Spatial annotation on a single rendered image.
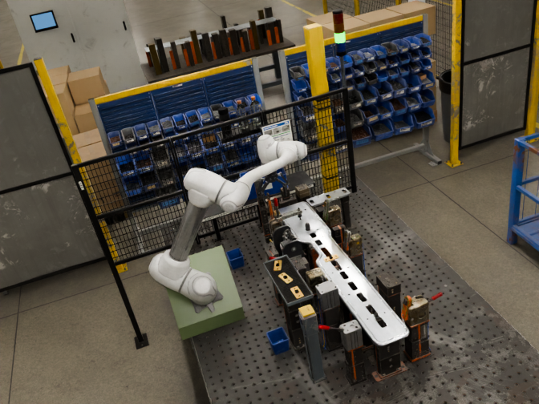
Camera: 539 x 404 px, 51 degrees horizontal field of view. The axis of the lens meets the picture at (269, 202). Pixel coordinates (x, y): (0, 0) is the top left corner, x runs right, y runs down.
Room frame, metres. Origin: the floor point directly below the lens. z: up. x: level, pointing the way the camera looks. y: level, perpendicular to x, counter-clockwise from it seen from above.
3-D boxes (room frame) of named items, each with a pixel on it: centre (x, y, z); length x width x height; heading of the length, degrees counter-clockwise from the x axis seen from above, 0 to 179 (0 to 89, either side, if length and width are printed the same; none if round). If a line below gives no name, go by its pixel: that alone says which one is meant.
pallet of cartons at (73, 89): (7.02, 2.19, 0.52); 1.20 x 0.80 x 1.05; 10
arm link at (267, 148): (2.97, -0.05, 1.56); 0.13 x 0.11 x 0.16; 68
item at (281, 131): (3.57, -0.14, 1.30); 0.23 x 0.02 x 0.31; 104
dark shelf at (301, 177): (3.38, 0.12, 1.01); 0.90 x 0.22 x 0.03; 104
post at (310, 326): (2.00, -0.08, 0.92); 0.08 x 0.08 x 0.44; 14
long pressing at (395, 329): (2.54, -0.30, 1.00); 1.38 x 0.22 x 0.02; 14
